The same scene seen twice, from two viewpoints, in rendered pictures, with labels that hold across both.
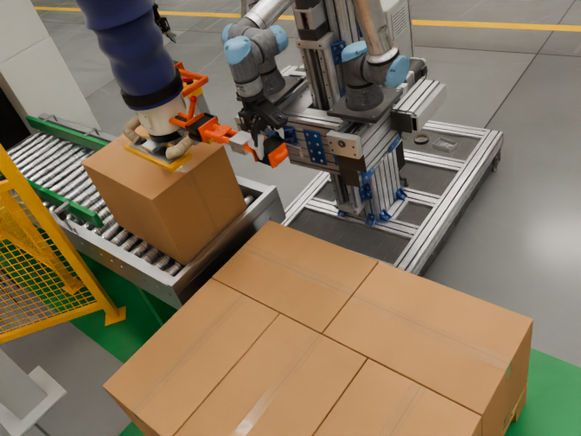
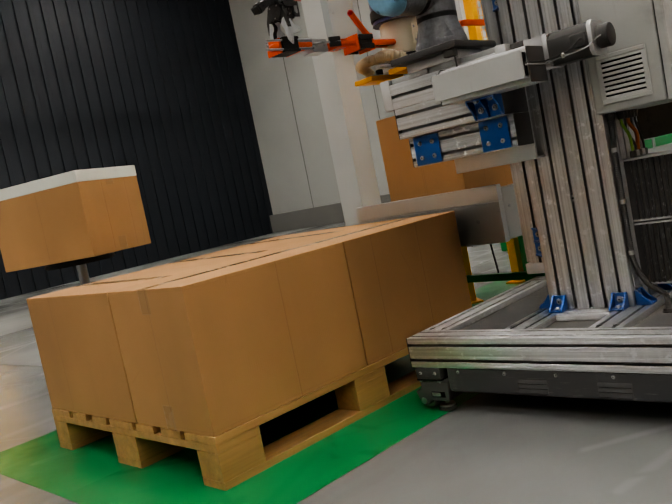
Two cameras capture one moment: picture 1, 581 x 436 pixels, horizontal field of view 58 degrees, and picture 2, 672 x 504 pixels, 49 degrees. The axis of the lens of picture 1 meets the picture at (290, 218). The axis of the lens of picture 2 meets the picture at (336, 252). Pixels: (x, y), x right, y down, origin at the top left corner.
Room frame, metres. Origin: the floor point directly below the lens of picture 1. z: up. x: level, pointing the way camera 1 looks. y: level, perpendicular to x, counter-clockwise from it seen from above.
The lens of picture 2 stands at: (1.24, -2.53, 0.71)
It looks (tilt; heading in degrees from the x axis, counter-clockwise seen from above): 5 degrees down; 85
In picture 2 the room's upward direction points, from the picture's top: 11 degrees counter-clockwise
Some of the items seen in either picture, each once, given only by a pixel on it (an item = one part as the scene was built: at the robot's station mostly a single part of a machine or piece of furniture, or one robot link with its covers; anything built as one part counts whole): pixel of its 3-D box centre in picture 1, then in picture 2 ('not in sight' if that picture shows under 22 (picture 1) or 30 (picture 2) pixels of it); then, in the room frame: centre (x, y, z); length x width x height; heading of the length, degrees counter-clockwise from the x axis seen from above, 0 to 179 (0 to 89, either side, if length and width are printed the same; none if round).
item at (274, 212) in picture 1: (234, 252); (427, 230); (1.83, 0.30, 0.47); 0.70 x 0.03 x 0.15; 130
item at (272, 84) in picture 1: (266, 77); not in sight; (2.19, -0.09, 1.09); 0.15 x 0.15 x 0.10
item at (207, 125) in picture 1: (202, 127); (358, 44); (1.69, 0.20, 1.21); 0.10 x 0.08 x 0.06; 125
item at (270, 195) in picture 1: (227, 236); (423, 204); (1.83, 0.30, 0.58); 0.70 x 0.03 x 0.06; 130
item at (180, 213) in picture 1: (166, 188); (466, 152); (2.10, 0.52, 0.75); 0.60 x 0.40 x 0.40; 36
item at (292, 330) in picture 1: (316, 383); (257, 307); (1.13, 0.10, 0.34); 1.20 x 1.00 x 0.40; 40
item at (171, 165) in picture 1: (155, 149); (392, 75); (1.83, 0.42, 1.11); 0.34 x 0.10 x 0.05; 35
